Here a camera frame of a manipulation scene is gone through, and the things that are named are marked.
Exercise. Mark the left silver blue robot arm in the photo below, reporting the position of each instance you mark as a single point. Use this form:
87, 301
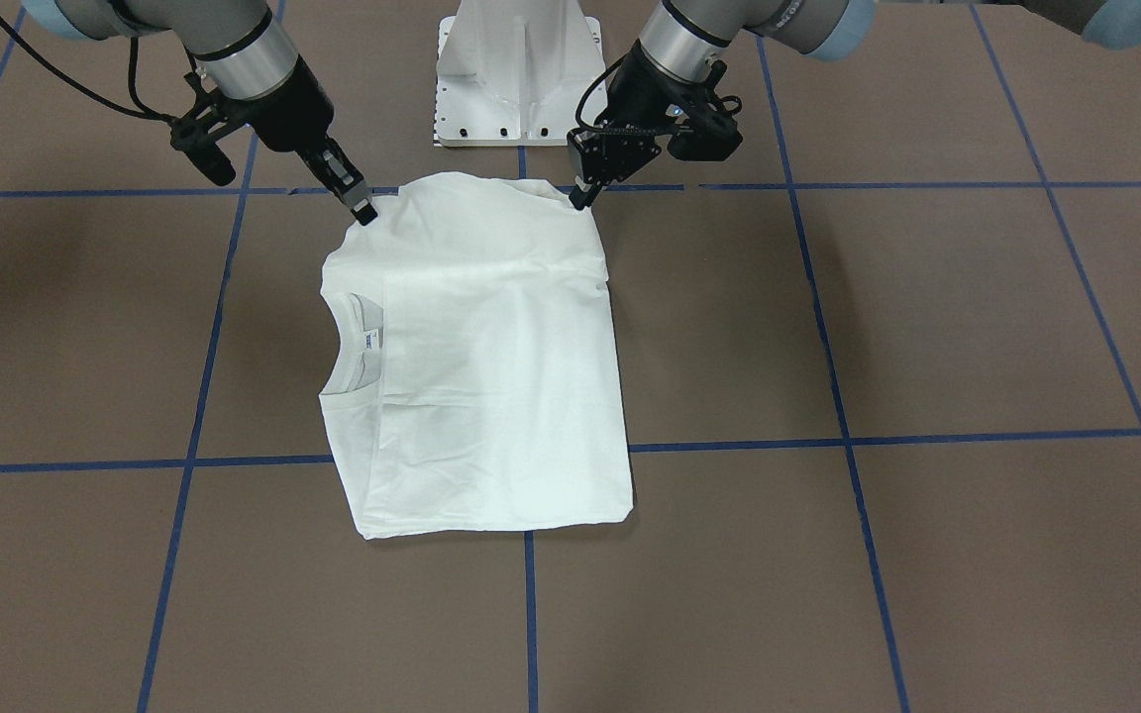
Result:
679, 33

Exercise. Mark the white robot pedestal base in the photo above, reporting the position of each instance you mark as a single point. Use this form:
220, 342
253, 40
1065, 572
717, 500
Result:
511, 74

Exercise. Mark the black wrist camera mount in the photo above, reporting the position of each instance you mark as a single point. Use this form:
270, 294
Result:
213, 117
707, 130

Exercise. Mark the white long-sleeve printed shirt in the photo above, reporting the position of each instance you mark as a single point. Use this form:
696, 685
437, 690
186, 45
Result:
476, 387

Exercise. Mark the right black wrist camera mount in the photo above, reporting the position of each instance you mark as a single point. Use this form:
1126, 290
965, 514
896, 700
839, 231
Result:
213, 117

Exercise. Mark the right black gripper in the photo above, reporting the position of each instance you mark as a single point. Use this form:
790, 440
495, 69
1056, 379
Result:
290, 108

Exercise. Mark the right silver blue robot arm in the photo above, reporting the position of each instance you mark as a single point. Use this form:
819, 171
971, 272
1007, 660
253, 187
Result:
245, 71

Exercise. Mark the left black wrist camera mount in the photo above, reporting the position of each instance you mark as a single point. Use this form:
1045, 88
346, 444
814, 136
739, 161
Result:
707, 130

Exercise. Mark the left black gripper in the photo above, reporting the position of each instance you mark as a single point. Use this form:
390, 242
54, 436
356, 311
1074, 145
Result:
642, 96

